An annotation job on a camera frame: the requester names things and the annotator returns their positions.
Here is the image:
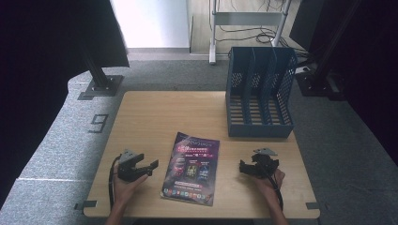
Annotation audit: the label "white metal frame stand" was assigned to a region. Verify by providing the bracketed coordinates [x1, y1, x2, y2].
[208, 0, 294, 66]

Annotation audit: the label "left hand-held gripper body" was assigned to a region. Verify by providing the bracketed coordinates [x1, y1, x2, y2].
[116, 148, 145, 183]

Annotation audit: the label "black curtain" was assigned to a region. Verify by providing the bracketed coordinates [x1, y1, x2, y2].
[0, 0, 130, 209]

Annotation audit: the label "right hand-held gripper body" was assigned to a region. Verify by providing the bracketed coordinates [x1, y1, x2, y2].
[246, 147, 280, 180]

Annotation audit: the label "purple glossy magazine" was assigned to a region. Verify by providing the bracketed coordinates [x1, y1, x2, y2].
[160, 131, 221, 207]

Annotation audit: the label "black floor cables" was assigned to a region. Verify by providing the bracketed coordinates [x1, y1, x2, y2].
[215, 0, 312, 59]

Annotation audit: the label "blue plastic file rack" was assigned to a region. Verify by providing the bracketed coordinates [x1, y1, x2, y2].
[224, 46, 299, 139]

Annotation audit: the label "person's left hand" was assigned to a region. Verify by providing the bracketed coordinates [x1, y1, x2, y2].
[112, 164, 149, 208]

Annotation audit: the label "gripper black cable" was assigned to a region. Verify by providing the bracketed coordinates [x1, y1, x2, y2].
[262, 165, 284, 211]
[108, 154, 123, 211]

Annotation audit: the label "black metal stand with base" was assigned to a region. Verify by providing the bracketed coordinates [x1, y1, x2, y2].
[77, 46, 125, 101]
[295, 0, 364, 101]

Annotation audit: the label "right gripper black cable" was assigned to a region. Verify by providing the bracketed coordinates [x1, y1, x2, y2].
[262, 165, 284, 211]

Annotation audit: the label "person's right hand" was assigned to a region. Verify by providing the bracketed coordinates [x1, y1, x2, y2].
[253, 168, 286, 204]

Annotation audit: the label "dark curtain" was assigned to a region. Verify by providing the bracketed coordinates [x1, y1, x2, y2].
[289, 0, 398, 165]

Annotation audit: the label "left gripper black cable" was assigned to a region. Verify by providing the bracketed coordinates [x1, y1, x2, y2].
[108, 154, 123, 211]

